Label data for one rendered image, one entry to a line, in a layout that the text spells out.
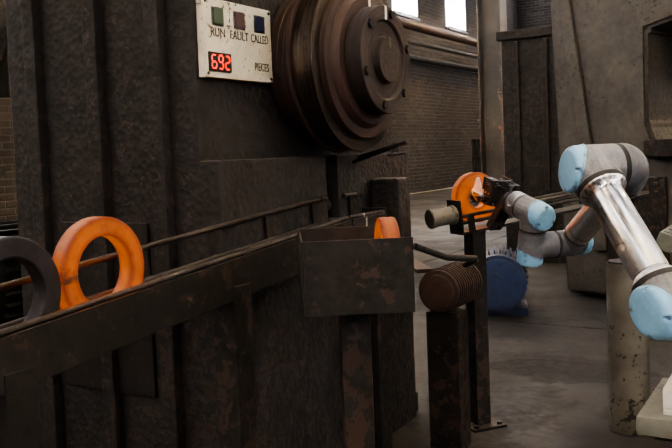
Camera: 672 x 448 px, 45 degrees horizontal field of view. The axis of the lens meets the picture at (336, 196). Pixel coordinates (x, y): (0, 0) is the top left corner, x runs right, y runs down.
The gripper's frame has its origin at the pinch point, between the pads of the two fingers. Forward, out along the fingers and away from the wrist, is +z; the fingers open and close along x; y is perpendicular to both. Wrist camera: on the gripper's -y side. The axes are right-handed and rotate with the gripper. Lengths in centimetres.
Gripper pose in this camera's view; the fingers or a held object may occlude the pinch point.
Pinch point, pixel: (474, 190)
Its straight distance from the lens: 257.6
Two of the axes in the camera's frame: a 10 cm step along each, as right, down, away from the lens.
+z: -4.0, -2.8, 8.7
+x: -9.1, 0.5, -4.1
